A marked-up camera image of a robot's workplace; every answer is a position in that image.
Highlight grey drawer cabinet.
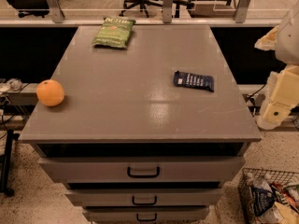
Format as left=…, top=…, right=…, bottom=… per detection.
left=21, top=25, right=261, bottom=224

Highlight wire mesh basket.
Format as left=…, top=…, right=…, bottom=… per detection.
left=238, top=168, right=299, bottom=224

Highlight orange fruit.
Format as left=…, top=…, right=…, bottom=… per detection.
left=36, top=79, right=64, bottom=106

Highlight middle drawer black handle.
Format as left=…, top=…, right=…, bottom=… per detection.
left=131, top=196, right=158, bottom=206

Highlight black office chair centre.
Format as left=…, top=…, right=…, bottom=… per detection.
left=120, top=0, right=194, bottom=22

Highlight cables at left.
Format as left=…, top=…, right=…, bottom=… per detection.
left=0, top=77, right=31, bottom=140

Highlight bottom drawer black handle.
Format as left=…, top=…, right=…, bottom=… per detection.
left=135, top=214, right=157, bottom=222

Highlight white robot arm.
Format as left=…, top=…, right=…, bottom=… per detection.
left=254, top=2, right=299, bottom=130

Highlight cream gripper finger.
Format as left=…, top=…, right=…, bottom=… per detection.
left=256, top=64, right=299, bottom=130
left=254, top=26, right=278, bottom=51

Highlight snack bags in basket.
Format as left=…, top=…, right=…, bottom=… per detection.
left=246, top=173, right=299, bottom=224

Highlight metal railing frame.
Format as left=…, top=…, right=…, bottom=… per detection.
left=0, top=0, right=296, bottom=27

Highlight black stand at left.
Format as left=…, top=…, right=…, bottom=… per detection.
left=0, top=130, right=20, bottom=197

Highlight dark blue rxbar wrapper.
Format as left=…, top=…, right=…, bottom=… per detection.
left=173, top=71, right=214, bottom=92

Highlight top drawer black handle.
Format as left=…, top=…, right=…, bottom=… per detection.
left=127, top=167, right=161, bottom=178

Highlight green chip bag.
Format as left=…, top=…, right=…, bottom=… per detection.
left=92, top=17, right=135, bottom=49

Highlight drawer black handle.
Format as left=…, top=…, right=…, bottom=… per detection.
left=131, top=196, right=158, bottom=206
left=135, top=214, right=157, bottom=222
left=127, top=167, right=161, bottom=178

